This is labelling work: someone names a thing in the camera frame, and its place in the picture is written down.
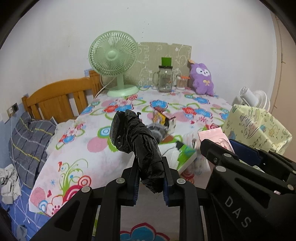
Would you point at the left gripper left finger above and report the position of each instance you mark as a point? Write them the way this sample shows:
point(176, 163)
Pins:
point(94, 214)

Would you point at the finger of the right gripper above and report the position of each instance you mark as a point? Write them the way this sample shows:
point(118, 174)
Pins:
point(249, 204)
point(269, 162)

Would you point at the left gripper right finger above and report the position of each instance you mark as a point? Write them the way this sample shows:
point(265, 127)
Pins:
point(183, 194)

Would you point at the green tissue pack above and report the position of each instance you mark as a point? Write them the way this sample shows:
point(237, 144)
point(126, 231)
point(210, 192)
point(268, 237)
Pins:
point(186, 157)

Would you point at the pink wet wipes pack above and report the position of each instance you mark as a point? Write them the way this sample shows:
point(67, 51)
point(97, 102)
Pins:
point(217, 136)

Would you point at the black plastic bag bundle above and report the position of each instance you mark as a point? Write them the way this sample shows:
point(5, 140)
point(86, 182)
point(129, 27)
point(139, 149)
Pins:
point(129, 134)

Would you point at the red snack box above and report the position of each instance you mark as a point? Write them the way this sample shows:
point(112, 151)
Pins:
point(164, 118)

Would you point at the white folded napkin pack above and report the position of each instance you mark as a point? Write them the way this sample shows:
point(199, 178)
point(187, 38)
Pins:
point(171, 151)

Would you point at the yellow cartoon fabric storage box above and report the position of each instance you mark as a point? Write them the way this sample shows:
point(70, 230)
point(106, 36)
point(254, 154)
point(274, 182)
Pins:
point(256, 128)

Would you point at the floral tablecloth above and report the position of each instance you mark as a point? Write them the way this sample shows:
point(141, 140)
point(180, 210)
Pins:
point(83, 155)

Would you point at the white standing fan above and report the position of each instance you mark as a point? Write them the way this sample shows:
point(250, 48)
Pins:
point(257, 98)

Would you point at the blue bed sheet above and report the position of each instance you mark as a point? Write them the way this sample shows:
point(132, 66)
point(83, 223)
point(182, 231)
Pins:
point(20, 214)

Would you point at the crumpled white cloth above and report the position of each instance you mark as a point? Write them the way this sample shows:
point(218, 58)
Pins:
point(10, 184)

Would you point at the grey plaid pillow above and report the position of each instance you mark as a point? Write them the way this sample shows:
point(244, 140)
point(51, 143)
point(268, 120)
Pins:
point(27, 147)

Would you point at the toothpick jar orange lid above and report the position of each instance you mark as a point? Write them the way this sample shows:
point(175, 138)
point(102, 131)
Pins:
point(182, 82)

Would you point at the wooden bed headboard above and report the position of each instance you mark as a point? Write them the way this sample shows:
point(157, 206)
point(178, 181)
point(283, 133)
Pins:
point(63, 100)

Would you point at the glass mason jar mug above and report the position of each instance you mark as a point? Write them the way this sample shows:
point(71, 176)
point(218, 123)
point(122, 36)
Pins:
point(163, 79)

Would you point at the purple plush bunny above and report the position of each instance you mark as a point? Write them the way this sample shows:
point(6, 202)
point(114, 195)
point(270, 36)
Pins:
point(202, 80)

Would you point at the green desk fan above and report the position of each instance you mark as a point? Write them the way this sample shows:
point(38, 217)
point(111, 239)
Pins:
point(112, 54)

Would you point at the wall power socket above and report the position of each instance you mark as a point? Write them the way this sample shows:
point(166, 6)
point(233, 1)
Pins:
point(12, 110)

